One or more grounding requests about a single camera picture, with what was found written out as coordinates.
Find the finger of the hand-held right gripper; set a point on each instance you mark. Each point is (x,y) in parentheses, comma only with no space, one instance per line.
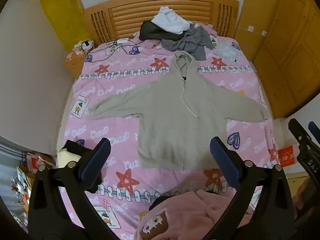
(314,128)
(298,132)

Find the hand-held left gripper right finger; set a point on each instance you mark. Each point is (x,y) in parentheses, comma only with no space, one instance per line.
(223,158)

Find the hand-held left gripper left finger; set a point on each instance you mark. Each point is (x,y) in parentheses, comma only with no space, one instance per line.
(96,162)

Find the beige zip hoodie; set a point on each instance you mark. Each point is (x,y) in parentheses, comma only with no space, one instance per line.
(172,115)

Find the red paper bag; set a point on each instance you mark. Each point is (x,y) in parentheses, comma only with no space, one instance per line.
(287,156)

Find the black box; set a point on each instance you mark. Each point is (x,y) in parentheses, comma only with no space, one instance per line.
(75,146)

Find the cream cushion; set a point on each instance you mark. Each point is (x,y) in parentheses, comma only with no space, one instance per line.
(67,158)

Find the pink printed bedsheet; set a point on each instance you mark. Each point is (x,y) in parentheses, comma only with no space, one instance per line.
(120,135)

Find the pink fluffy pajama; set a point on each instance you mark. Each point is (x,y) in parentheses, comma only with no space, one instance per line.
(190,217)

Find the pile of colourful clutter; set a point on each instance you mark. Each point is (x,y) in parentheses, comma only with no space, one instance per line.
(30,180)

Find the wooden wardrobe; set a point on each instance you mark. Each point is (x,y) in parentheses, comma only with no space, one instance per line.
(285,50)

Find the wooden nightstand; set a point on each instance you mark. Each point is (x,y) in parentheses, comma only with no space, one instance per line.
(73,63)

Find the light blue printed cloth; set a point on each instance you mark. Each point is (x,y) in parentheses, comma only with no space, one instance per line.
(227,51)

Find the grey garment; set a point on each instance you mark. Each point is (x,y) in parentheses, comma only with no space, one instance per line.
(190,41)

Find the black garment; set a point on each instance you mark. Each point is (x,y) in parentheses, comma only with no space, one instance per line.
(151,31)

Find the white garment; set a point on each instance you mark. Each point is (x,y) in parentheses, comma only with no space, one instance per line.
(170,21)

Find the wooden bed headboard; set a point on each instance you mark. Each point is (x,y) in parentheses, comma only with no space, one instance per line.
(140,15)

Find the yellow wooden panel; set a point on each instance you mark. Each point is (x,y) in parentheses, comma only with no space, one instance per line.
(60,10)

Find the white wall switch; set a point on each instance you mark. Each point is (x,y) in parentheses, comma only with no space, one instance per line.
(264,33)
(250,28)

